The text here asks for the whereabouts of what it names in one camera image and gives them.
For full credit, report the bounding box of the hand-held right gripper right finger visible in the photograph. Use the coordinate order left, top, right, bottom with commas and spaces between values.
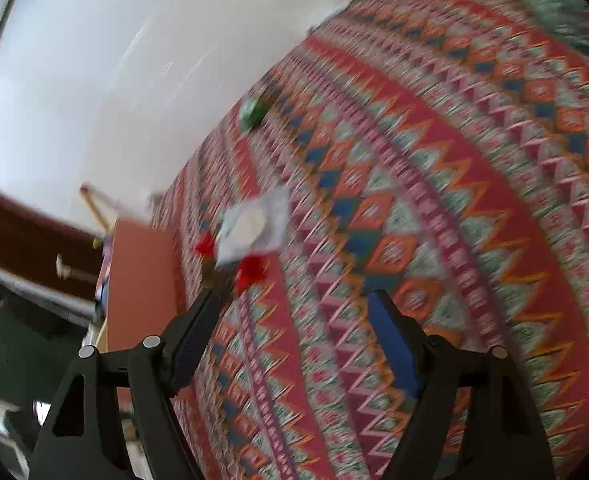
367, 289, 558, 480

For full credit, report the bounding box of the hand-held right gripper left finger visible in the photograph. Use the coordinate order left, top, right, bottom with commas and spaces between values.
27, 287, 222, 480

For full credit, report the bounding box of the white packet with cream disc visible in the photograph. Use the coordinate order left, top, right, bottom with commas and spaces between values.
215, 187, 291, 267

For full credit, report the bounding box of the small red toy piece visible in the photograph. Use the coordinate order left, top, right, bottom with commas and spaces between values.
194, 232, 218, 259
234, 255, 270, 292

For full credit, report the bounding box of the red patterned blanket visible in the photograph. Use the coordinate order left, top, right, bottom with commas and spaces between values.
119, 0, 589, 480

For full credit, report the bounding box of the wooden stick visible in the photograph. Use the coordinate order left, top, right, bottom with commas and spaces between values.
79, 184, 120, 241

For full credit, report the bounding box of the brown wooden door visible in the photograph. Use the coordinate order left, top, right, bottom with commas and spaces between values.
0, 180, 108, 306

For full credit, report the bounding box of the green toy car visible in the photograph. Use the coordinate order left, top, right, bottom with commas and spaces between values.
238, 87, 275, 133

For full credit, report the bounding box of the clear plastic bag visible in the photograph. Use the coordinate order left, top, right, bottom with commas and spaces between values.
519, 0, 589, 46

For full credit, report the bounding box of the metal door handle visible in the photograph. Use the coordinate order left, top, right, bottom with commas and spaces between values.
55, 254, 98, 281

